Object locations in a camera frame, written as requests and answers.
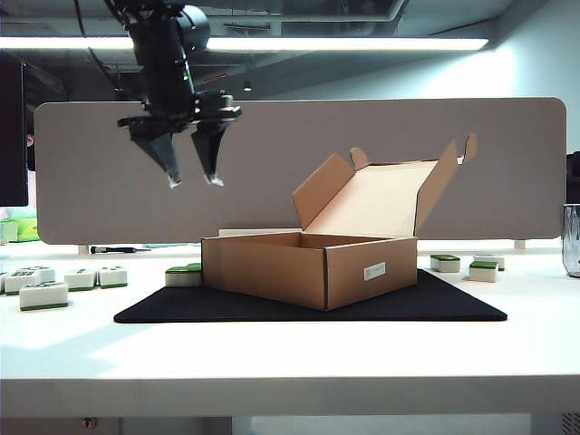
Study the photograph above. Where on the black screwdriver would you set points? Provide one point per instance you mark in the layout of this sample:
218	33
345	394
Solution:
113	249

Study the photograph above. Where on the black chair back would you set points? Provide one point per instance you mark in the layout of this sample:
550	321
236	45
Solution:
573	176

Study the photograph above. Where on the grey desk divider panel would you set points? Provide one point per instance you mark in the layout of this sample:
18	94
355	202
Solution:
498	208

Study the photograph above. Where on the small round metal fitting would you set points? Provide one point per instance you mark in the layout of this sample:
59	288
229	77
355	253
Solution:
89	422

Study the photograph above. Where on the green-backed white mahjong tile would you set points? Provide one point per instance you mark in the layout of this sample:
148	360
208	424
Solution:
484	273
181	277
445	263
81	279
500	263
47	274
18	282
2	283
113	277
44	296

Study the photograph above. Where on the clear glass cup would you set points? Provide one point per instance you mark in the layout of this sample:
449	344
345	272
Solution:
572	240

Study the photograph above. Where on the dark monitor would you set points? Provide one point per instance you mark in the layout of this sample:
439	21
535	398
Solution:
11	136

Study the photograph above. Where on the black rectangular mat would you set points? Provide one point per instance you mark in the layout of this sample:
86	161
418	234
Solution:
181	308

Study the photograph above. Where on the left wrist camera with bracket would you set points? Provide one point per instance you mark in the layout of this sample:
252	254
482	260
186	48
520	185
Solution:
229	105

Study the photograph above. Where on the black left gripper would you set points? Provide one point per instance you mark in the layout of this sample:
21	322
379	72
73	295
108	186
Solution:
165	77

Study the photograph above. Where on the bright green package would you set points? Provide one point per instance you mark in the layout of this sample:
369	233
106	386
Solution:
22	231

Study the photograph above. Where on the white divider foot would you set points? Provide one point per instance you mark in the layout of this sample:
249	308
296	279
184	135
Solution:
83	250
520	244

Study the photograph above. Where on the brown cardboard box with lid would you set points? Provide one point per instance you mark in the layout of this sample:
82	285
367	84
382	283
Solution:
263	267

